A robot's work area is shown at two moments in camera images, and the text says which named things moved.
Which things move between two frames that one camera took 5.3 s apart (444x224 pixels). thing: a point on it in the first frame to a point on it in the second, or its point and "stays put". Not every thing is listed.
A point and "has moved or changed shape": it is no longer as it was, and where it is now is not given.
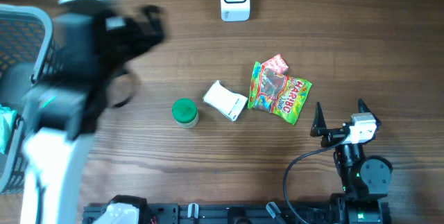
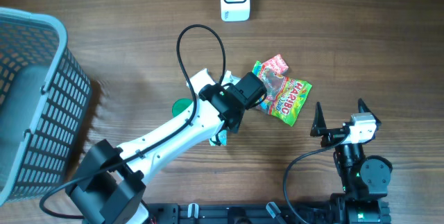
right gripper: [319, 128] stays put
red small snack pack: [277, 64] stays put
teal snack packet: [7, 122] to [222, 136]
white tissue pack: [229, 104] has moved or changed shape
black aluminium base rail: [258, 213] stays put
